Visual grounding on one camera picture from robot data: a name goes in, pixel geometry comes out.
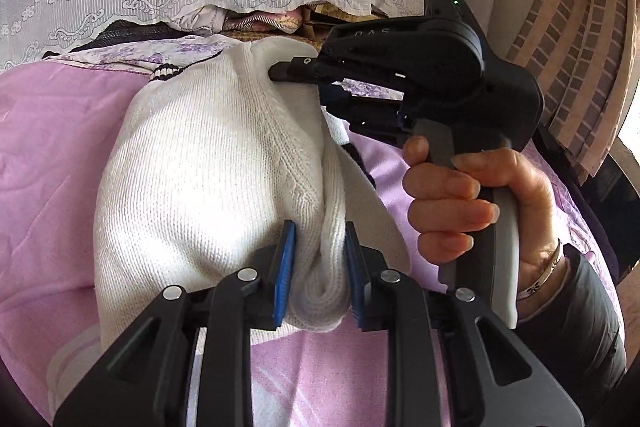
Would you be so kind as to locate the purple blanket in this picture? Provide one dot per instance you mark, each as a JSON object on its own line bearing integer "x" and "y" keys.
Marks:
{"x": 50, "y": 157}

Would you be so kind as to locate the grey cloth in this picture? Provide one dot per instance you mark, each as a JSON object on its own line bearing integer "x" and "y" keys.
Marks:
{"x": 197, "y": 19}

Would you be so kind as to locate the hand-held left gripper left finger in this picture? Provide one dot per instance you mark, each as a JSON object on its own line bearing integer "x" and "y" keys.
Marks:
{"x": 285, "y": 277}

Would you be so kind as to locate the white knit sweater black stripes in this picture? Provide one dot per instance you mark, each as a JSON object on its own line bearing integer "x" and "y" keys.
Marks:
{"x": 200, "y": 182}

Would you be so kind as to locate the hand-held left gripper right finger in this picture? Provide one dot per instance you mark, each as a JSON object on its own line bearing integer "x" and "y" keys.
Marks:
{"x": 352, "y": 277}

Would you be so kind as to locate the person's right forearm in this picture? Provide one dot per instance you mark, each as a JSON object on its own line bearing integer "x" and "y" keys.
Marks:
{"x": 575, "y": 332}

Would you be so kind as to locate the dark cloth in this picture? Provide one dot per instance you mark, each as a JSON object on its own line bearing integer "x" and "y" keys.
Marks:
{"x": 125, "y": 32}

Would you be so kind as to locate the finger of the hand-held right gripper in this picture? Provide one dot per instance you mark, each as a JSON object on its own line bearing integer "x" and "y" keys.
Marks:
{"x": 295, "y": 69}
{"x": 357, "y": 114}

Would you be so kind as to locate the person's right hand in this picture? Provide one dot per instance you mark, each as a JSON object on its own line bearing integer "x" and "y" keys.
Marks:
{"x": 450, "y": 202}

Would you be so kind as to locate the pink cloth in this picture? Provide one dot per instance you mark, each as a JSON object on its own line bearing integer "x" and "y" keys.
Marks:
{"x": 265, "y": 22}

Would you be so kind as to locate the purple floral quilt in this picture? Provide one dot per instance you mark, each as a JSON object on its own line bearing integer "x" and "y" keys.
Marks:
{"x": 150, "y": 52}

